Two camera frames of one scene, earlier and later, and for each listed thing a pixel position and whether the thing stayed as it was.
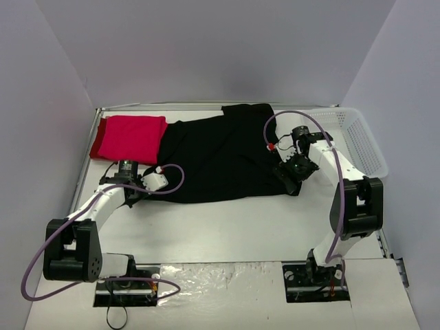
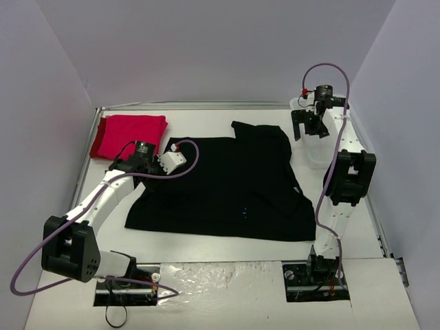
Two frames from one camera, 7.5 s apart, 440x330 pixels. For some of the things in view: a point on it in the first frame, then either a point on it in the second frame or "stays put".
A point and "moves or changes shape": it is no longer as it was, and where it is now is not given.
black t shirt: [226, 157] moves or changes shape
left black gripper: [134, 194] → [151, 170]
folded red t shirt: [129, 138] stays put
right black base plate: [307, 282] stays put
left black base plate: [138, 290] stays put
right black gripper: [285, 174] → [307, 115]
